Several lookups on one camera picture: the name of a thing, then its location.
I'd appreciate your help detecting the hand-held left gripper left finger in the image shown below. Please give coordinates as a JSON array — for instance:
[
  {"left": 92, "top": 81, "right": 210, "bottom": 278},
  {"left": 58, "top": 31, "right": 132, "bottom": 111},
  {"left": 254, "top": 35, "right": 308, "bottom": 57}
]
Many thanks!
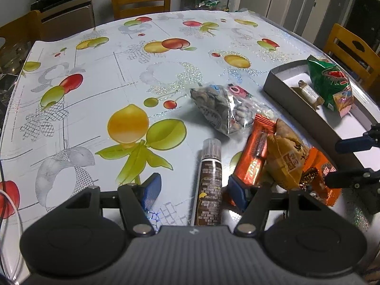
[{"left": 47, "top": 173, "right": 162, "bottom": 238}]

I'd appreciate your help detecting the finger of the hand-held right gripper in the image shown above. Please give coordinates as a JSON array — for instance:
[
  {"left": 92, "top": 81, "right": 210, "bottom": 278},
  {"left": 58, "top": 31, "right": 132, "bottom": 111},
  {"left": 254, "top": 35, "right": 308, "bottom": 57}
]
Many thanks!
[
  {"left": 325, "top": 168, "right": 380, "bottom": 189},
  {"left": 335, "top": 123, "right": 380, "bottom": 155}
]

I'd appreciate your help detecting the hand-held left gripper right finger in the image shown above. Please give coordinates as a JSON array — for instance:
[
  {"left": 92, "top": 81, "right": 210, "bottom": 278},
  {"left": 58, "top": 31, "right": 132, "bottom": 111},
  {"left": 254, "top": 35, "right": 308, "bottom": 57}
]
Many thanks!
[{"left": 228, "top": 176, "right": 342, "bottom": 238}]

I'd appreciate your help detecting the orange snack bar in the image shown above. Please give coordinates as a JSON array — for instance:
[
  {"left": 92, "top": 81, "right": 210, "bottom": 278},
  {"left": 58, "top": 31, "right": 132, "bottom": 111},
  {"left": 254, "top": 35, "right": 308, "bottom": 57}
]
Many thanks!
[{"left": 224, "top": 114, "right": 277, "bottom": 209}]

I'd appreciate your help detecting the grey cardboard box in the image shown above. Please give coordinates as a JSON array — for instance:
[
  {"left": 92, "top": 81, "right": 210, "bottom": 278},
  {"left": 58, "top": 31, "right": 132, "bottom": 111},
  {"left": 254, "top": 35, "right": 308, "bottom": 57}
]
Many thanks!
[{"left": 264, "top": 59, "right": 380, "bottom": 217}]

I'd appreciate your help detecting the orange snack packet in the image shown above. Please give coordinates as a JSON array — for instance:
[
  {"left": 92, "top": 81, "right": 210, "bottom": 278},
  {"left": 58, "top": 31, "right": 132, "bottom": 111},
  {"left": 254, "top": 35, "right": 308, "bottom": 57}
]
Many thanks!
[{"left": 298, "top": 147, "right": 342, "bottom": 208}]

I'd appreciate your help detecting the brown snack tube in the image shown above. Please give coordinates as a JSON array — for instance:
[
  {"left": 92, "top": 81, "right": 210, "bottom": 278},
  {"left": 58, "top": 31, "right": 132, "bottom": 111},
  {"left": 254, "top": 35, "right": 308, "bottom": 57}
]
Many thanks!
[{"left": 192, "top": 138, "right": 224, "bottom": 227}]

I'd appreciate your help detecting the yellow pastry packet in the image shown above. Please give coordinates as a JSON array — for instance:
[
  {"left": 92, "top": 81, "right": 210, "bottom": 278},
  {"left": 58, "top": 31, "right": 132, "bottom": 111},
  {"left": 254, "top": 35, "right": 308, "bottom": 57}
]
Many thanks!
[{"left": 264, "top": 118, "right": 313, "bottom": 191}]

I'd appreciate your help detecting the green prawn cracker bag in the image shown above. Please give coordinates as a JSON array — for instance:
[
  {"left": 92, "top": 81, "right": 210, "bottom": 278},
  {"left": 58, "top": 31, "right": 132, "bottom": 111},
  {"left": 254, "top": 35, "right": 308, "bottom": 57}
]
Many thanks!
[{"left": 307, "top": 55, "right": 356, "bottom": 120}]

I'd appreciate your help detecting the gold wrapped pastry packet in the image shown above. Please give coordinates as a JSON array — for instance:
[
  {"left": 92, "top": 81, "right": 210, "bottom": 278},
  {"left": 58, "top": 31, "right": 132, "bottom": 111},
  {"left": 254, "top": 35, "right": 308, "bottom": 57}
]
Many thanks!
[{"left": 290, "top": 79, "right": 325, "bottom": 111}]

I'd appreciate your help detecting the clear bag of nuts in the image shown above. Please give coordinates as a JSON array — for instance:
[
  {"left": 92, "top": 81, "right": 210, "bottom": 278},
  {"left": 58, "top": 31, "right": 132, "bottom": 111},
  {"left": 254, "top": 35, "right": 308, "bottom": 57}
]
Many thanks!
[{"left": 189, "top": 84, "right": 260, "bottom": 138}]

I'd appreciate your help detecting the pink candy packet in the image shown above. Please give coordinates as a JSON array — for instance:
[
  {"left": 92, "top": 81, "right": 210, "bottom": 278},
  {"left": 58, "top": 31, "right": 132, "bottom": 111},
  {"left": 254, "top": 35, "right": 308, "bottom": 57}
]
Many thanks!
[{"left": 228, "top": 84, "right": 253, "bottom": 99}]

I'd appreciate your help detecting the fruit print tablecloth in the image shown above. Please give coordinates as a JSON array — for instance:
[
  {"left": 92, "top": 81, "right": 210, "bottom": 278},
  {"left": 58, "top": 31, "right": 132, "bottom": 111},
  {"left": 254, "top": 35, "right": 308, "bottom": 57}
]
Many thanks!
[{"left": 0, "top": 9, "right": 380, "bottom": 285}]

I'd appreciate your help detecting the dark door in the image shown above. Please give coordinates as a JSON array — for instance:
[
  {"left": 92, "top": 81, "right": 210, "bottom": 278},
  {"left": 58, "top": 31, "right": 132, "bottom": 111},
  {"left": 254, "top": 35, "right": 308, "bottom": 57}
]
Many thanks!
[{"left": 344, "top": 0, "right": 380, "bottom": 54}]

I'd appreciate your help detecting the white cable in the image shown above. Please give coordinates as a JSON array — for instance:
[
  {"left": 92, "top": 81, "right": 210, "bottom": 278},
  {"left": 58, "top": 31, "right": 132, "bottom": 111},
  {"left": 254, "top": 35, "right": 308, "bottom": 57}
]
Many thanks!
[{"left": 0, "top": 180, "right": 23, "bottom": 285}]

